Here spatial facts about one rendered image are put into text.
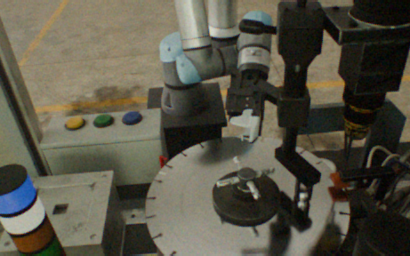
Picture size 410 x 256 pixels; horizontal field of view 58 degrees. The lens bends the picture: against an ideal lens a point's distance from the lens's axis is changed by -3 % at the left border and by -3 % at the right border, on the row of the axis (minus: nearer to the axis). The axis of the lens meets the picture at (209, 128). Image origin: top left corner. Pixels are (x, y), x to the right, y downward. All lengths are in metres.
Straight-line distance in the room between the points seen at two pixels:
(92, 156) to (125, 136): 0.10
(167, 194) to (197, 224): 0.08
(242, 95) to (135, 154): 0.29
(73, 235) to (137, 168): 0.30
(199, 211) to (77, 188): 0.27
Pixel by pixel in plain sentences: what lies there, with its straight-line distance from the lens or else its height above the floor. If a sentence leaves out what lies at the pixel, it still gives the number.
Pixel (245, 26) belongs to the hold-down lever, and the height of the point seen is 1.22.
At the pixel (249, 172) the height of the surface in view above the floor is 1.00.
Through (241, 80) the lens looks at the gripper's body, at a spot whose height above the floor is 0.99.
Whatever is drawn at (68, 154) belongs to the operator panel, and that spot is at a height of 0.86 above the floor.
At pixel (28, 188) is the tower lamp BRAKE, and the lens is 0.43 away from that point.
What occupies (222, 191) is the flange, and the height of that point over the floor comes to 0.96.
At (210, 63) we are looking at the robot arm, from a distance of 0.95.
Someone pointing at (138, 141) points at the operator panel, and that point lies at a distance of 0.88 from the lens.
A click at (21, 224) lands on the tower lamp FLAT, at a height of 1.11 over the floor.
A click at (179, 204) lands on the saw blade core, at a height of 0.95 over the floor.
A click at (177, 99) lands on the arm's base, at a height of 0.80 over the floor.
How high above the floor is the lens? 1.41
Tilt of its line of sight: 36 degrees down
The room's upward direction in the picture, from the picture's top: 4 degrees counter-clockwise
